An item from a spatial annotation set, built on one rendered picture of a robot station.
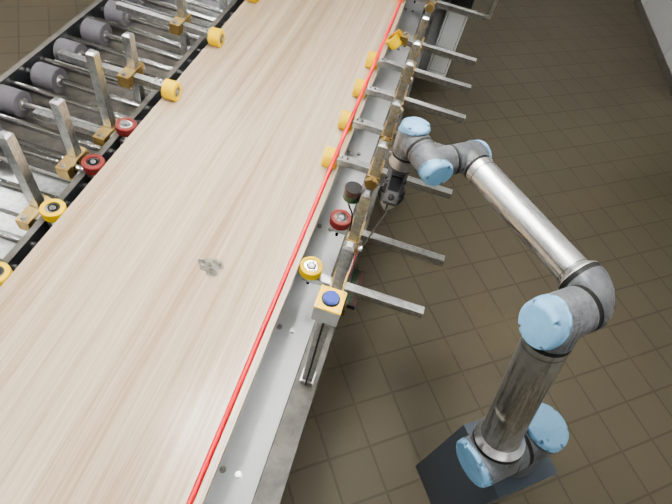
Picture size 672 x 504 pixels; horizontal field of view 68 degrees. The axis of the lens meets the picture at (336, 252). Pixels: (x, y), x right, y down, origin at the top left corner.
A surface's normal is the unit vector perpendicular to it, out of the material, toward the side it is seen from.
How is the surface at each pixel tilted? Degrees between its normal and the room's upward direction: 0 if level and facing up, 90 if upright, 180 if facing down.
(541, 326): 83
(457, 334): 0
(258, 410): 0
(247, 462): 0
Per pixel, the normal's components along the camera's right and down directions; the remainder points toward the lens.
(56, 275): 0.16, -0.58
